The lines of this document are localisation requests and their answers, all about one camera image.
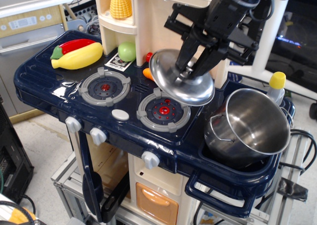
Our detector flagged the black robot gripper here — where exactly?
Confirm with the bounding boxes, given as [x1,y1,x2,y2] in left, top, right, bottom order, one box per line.
[165,0,259,77]

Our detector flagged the steel pot lid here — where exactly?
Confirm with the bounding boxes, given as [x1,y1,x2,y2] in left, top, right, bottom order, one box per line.
[149,49,215,107]

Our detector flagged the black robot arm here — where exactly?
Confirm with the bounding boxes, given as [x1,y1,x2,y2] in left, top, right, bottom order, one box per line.
[165,0,263,78]

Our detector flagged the stainless steel pot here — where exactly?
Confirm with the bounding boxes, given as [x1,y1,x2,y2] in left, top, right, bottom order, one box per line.
[204,88,290,169]

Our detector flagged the red toy ketchup bottle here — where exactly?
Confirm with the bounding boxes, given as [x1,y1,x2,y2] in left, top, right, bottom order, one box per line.
[146,52,153,62]

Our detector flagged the cream toy kitchen hutch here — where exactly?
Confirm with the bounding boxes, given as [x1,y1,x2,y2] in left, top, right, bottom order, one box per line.
[94,0,248,90]

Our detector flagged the orange toy carrot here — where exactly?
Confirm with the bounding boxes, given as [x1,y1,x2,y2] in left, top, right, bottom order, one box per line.
[143,68,154,81]

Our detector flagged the green toy apple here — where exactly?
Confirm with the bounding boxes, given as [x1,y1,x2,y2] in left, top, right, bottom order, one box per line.
[118,42,136,62]

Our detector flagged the yellow capped clear bottle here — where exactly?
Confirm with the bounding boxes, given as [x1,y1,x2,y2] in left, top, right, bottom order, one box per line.
[266,71,286,105]

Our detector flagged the right grey stove burner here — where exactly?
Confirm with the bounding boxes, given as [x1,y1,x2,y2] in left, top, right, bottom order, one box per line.
[136,88,191,133]

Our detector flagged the grey stove burner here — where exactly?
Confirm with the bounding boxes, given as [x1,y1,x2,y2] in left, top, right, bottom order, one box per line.
[136,88,191,133]
[78,67,131,107]

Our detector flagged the black white sticker card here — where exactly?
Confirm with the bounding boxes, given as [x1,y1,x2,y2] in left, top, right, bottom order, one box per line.
[104,53,133,72]

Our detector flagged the yellow toy corn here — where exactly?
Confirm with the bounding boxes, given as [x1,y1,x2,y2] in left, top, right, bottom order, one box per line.
[109,0,132,19]

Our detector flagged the navy toy kitchen counter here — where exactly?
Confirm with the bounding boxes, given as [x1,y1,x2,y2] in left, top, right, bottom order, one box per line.
[13,30,296,217]

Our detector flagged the left grey stove burner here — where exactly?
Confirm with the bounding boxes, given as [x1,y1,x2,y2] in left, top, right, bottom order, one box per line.
[78,67,131,107]

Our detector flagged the grey oval stove button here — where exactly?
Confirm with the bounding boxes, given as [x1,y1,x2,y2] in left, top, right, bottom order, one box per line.
[111,109,130,121]

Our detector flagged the yellow toy banana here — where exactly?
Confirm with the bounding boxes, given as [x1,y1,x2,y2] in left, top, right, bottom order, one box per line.
[51,42,103,70]

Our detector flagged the right grey stove knob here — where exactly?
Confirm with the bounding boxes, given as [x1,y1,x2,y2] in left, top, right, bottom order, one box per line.
[141,151,160,169]

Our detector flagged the grey stove knob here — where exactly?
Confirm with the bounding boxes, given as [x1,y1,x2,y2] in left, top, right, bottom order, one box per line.
[90,127,107,146]
[141,151,160,169]
[65,116,82,133]

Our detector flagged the red toy chili pepper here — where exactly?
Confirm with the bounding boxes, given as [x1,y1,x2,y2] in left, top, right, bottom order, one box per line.
[50,39,95,59]

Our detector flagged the middle grey stove knob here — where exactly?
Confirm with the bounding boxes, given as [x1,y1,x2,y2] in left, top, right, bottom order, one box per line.
[90,127,107,146]

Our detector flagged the left grey stove knob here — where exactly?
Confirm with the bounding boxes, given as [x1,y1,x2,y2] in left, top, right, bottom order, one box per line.
[65,116,82,133]

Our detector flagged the orange toy drawer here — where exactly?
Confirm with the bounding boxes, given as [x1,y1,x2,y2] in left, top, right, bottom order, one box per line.
[136,183,179,225]

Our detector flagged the beige appliance with display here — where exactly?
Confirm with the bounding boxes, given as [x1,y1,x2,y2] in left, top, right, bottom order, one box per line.
[0,0,73,116]

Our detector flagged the navy hanging toy spoon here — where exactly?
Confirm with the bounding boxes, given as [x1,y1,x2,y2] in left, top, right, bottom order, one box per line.
[78,131,104,222]

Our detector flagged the black toy oven door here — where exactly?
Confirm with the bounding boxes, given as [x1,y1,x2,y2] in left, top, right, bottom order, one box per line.
[101,172,130,223]

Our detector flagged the black computer case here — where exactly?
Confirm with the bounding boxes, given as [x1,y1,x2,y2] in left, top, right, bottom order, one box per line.
[0,106,34,203]

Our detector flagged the black cable right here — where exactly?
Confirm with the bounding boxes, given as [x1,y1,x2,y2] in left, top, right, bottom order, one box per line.
[279,129,317,175]

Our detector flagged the aluminium frame cart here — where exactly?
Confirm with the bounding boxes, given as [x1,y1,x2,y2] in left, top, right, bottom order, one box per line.
[51,135,310,225]

